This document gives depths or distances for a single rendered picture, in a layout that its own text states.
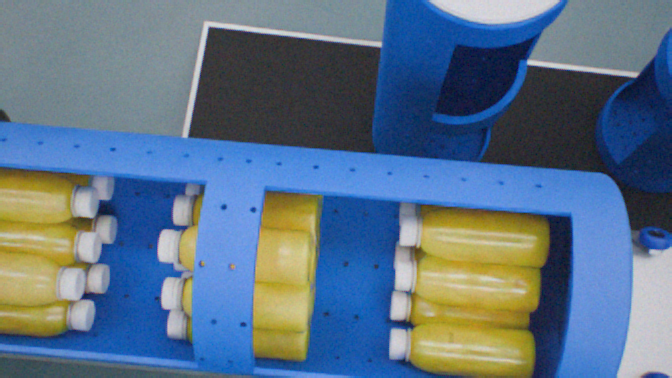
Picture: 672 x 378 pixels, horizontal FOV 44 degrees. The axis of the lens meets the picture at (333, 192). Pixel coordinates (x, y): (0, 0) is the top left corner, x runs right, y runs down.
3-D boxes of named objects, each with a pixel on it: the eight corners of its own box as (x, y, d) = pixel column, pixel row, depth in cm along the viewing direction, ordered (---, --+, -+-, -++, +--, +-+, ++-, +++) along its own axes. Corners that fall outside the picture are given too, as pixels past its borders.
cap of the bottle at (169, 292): (183, 301, 105) (168, 300, 105) (183, 273, 103) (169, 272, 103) (175, 315, 101) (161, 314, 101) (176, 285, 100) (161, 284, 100)
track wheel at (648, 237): (675, 253, 115) (678, 240, 114) (642, 250, 115) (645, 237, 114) (665, 238, 119) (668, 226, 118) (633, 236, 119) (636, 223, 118)
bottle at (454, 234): (543, 209, 105) (415, 198, 106) (554, 223, 99) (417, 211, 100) (536, 259, 107) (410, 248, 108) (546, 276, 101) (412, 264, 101)
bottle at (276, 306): (310, 318, 106) (183, 307, 106) (313, 270, 104) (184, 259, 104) (305, 342, 99) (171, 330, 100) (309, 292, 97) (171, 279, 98)
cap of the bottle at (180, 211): (190, 190, 103) (176, 189, 103) (185, 219, 102) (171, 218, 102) (195, 201, 107) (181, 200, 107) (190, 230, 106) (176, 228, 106)
